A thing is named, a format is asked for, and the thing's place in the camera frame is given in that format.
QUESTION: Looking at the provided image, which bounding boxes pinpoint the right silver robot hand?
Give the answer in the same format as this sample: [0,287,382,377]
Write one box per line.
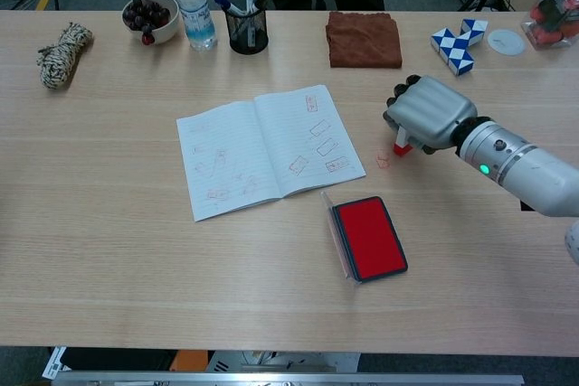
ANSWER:
[383,74,479,155]

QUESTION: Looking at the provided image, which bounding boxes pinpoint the red and white stamp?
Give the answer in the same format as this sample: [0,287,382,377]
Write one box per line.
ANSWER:
[392,127,413,156]

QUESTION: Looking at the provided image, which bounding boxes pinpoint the open lined notebook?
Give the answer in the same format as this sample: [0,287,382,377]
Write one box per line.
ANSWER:
[176,84,367,223]

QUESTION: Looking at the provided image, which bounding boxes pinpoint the blue white snake puzzle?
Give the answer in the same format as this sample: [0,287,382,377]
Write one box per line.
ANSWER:
[430,18,489,77]

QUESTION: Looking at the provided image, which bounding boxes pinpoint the folded brown cloth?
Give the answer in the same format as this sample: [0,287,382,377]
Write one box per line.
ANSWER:
[325,11,403,70]

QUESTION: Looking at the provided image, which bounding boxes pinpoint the round clear plastic lid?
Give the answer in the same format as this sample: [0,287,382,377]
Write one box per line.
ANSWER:
[487,28,527,57]

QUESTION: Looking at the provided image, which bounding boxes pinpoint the red ink pad case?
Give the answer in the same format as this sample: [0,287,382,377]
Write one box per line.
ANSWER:
[319,191,409,286]

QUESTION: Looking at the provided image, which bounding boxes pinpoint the clear box with red items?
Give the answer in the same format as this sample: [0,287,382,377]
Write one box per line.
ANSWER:
[519,0,579,52]

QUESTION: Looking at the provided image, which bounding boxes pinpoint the black mesh pen holder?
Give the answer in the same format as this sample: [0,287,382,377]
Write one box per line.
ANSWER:
[222,0,270,55]

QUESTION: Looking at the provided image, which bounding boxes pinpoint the blue capped marker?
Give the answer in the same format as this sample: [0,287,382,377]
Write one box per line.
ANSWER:
[214,0,248,16]

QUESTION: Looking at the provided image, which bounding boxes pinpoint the clear water bottle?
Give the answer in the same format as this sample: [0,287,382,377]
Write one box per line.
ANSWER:
[174,0,218,52]

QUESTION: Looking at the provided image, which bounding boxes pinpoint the white equipment panel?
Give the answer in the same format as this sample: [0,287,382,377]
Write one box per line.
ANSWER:
[207,350,362,373]

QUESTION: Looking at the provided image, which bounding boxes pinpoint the white bowl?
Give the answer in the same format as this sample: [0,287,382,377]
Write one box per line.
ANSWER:
[121,0,181,46]

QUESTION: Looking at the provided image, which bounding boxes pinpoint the dark red cherries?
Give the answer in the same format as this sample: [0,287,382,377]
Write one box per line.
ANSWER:
[122,0,172,46]

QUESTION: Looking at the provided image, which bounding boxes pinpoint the orange object under table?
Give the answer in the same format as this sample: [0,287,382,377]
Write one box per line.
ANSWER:
[169,349,210,372]

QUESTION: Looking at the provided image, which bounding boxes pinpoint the white paper label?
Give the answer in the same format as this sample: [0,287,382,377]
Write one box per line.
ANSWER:
[42,346,71,381]

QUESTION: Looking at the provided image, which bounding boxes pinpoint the silver metal rail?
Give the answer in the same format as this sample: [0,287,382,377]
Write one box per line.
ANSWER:
[52,370,526,386]

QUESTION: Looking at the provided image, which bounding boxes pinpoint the black white rope bundle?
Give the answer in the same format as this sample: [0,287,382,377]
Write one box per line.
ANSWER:
[36,22,94,90]

